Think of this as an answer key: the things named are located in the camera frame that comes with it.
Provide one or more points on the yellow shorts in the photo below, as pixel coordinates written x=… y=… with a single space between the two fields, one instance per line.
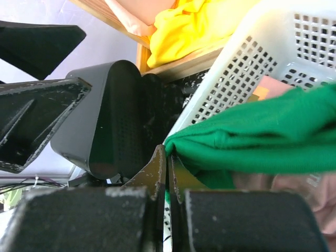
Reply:
x=193 y=25

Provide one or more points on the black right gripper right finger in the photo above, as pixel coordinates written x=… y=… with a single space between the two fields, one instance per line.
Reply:
x=203 y=219

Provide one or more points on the pink sweater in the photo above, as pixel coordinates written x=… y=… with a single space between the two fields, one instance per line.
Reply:
x=309 y=194

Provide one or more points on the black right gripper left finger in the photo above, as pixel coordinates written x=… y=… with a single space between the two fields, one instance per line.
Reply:
x=125 y=218

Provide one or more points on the wooden clothes rack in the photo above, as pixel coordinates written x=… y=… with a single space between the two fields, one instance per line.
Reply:
x=168 y=54

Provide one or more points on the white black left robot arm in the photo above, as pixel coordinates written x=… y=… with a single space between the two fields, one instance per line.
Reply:
x=106 y=119

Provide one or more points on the pale pink garment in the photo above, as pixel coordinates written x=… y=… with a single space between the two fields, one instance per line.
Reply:
x=138 y=16

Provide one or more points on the white plastic mesh basket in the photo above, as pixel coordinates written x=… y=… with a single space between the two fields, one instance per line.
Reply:
x=277 y=46

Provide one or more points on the green shirt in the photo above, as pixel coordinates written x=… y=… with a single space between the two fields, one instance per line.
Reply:
x=211 y=150

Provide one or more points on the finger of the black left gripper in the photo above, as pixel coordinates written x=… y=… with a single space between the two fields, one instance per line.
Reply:
x=31 y=113
x=38 y=49

